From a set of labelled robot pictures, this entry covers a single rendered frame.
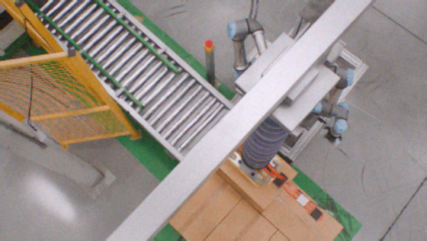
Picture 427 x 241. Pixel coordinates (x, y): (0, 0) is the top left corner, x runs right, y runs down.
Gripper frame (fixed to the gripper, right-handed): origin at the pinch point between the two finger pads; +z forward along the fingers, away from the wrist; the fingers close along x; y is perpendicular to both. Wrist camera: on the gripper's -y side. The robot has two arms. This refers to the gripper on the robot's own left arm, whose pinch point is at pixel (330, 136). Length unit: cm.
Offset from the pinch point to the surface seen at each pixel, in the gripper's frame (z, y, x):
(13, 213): 152, 212, -188
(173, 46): 152, -23, -184
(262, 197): 58, 55, -9
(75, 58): -55, 76, -146
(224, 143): -153, 76, -32
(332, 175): 152, -19, 30
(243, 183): 58, 56, -28
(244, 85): -136, 50, -43
